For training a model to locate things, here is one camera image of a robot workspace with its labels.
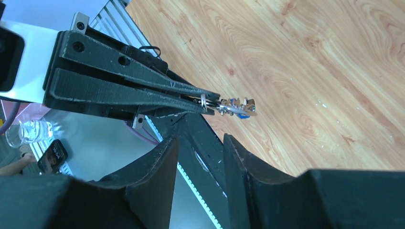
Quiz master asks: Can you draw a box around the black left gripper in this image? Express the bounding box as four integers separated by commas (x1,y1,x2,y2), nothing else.
43,31,220,120

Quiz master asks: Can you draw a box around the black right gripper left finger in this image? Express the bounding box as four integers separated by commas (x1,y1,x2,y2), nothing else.
0,135,179,229

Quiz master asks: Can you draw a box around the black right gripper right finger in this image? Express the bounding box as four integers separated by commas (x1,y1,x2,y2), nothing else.
223,134,405,229

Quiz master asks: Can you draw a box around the large metal keyring with keys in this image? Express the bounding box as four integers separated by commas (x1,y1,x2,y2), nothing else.
197,94,256,119

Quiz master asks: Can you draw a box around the clear plastic bottle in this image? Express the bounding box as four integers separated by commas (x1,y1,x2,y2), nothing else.
5,120,53,148

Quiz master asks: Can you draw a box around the smartphone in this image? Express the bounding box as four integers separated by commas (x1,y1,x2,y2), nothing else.
37,139,68,175

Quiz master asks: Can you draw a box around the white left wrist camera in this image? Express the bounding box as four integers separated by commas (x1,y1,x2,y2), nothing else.
0,20,59,103

